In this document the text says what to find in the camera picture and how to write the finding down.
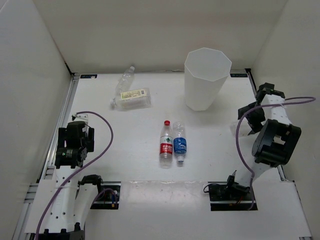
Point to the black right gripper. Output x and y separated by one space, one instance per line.
255 125

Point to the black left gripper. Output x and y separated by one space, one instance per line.
89 139

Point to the clear bottle white cap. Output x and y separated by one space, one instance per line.
244 128

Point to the blue label plastic bottle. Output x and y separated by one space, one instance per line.
179 142

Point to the red label plastic bottle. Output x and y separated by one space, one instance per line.
166 145

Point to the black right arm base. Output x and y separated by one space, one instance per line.
222 200

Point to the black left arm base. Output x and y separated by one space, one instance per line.
108 200

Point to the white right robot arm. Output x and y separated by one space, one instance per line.
276 138

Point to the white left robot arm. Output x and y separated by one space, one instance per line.
64 216

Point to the white polygonal plastic bin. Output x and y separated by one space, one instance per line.
205 72

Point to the clear ribbed plastic bottle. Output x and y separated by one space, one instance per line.
125 81

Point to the clear bottle yellow label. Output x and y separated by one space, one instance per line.
132 99

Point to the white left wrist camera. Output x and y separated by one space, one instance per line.
80 117

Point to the aluminium left frame rail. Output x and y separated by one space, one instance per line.
47 166

